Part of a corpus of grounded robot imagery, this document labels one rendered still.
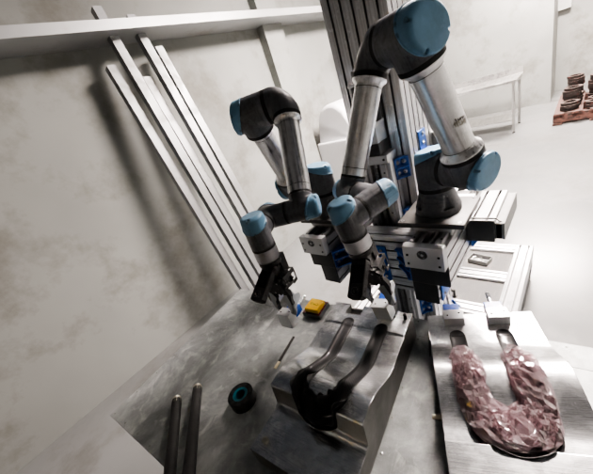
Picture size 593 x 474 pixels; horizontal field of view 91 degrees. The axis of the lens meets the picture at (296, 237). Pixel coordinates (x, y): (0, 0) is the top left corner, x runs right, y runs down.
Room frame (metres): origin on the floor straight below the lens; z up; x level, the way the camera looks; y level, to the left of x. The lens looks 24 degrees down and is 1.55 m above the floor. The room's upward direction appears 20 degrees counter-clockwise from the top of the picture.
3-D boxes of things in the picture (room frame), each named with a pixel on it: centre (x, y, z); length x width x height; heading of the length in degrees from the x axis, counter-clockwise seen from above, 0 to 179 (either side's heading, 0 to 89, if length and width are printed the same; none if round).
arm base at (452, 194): (0.94, -0.52, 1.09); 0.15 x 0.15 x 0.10
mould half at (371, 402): (0.56, 0.02, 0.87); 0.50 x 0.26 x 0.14; 138
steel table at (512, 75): (5.14, -3.50, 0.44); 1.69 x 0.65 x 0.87; 41
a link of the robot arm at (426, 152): (0.93, -0.53, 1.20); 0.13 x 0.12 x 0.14; 15
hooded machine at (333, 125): (3.78, -1.08, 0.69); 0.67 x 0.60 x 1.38; 41
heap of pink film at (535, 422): (0.39, -0.30, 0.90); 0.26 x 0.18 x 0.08; 155
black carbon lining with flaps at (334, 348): (0.56, 0.00, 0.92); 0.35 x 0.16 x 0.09; 138
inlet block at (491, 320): (0.61, -0.46, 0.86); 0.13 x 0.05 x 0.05; 155
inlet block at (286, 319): (0.82, 0.09, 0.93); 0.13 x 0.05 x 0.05; 138
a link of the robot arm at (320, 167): (1.31, -0.19, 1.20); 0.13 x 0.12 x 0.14; 72
